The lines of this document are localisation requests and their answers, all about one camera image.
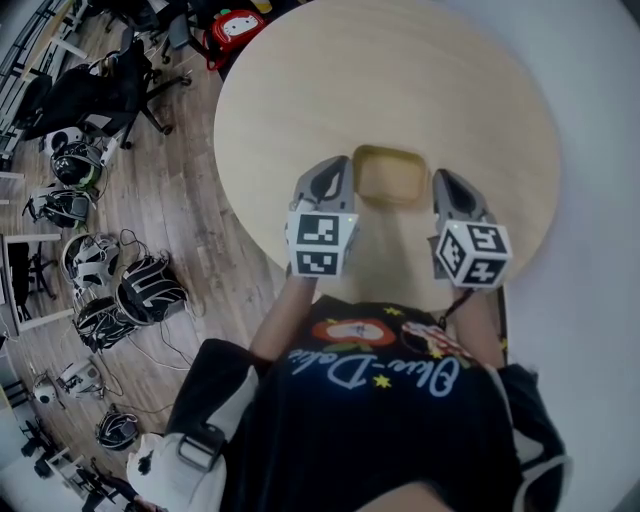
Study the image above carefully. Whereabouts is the black wrist cord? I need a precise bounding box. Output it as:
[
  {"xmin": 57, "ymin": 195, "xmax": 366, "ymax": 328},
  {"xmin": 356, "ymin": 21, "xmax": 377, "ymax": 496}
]
[{"xmin": 437, "ymin": 288, "xmax": 475, "ymax": 331}]

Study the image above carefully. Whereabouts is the round wooden table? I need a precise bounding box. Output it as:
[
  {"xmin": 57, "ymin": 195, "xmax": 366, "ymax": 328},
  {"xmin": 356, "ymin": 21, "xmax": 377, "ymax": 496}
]
[{"xmin": 213, "ymin": 0, "xmax": 561, "ymax": 315}]

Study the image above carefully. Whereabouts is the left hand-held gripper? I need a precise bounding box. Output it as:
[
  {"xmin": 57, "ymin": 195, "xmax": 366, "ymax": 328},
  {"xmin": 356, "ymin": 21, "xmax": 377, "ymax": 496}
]
[{"xmin": 285, "ymin": 155, "xmax": 361, "ymax": 279}]

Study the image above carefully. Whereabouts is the red cartoon bag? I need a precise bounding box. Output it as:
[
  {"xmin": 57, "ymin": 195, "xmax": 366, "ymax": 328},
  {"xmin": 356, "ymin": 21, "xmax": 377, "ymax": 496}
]
[{"xmin": 205, "ymin": 8, "xmax": 267, "ymax": 72}]

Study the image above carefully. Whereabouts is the yellow rectangular container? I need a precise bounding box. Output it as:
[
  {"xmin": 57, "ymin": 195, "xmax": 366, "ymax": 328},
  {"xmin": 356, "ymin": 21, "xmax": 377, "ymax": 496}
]
[{"xmin": 351, "ymin": 144, "xmax": 431, "ymax": 206}]

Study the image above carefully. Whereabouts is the white frame wooden desk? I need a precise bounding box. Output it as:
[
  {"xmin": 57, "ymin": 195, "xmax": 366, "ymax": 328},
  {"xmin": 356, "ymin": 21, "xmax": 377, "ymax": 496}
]
[{"xmin": 17, "ymin": 0, "xmax": 91, "ymax": 84}]

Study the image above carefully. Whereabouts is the person's left forearm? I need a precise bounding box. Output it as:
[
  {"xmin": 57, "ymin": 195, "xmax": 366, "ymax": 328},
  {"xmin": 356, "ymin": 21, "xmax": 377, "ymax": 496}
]
[{"xmin": 248, "ymin": 273, "xmax": 322, "ymax": 362}]

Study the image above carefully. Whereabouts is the person's black printed shirt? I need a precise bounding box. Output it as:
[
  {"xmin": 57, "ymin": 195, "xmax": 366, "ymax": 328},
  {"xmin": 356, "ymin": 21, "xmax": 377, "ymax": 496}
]
[{"xmin": 219, "ymin": 294, "xmax": 526, "ymax": 512}]

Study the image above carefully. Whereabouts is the black office chair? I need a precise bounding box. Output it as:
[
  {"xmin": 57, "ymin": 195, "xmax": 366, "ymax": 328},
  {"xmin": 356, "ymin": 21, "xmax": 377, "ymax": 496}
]
[
  {"xmin": 22, "ymin": 27, "xmax": 194, "ymax": 151},
  {"xmin": 89, "ymin": 0, "xmax": 211, "ymax": 65}
]

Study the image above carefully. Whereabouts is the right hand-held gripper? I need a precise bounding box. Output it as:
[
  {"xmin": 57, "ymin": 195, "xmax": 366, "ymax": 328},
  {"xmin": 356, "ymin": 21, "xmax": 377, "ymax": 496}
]
[{"xmin": 427, "ymin": 168, "xmax": 514, "ymax": 290}]

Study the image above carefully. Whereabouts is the group of headsets with cables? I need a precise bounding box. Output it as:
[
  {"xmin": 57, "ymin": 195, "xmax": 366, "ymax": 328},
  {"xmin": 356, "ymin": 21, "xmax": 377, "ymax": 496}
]
[{"xmin": 22, "ymin": 127, "xmax": 204, "ymax": 452}]

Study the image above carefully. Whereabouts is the person's right forearm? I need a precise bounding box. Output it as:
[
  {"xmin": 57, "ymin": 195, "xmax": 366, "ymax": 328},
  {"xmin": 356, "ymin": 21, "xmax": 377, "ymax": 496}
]
[{"xmin": 448, "ymin": 285, "xmax": 504, "ymax": 364}]

